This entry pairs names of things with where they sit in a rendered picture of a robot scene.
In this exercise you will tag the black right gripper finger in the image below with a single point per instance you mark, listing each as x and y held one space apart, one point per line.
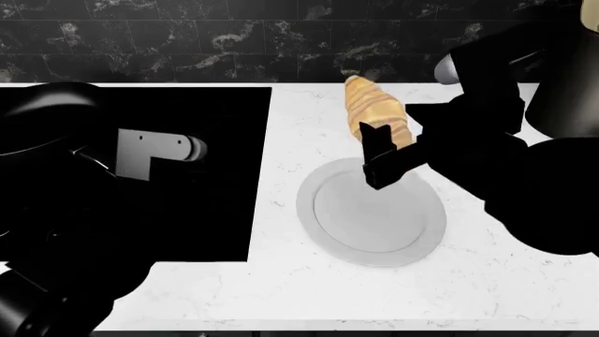
388 168
378 144

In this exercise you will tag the beige panel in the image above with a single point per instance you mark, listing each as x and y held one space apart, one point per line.
590 12

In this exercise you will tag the black frying pan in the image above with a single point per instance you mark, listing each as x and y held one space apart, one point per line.
47 109

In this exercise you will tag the white round plate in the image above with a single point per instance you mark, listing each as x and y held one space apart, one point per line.
369 224

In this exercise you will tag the golden brown croissant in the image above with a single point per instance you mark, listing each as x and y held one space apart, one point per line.
374 105

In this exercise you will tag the black stove top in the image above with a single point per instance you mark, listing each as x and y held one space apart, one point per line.
224 175

